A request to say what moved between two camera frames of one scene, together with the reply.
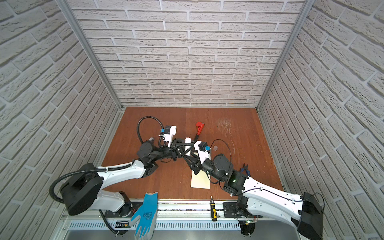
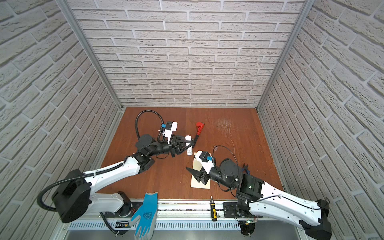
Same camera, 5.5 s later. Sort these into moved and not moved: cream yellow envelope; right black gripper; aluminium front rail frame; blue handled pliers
Moved: right black gripper
Not moved: blue handled pliers; aluminium front rail frame; cream yellow envelope
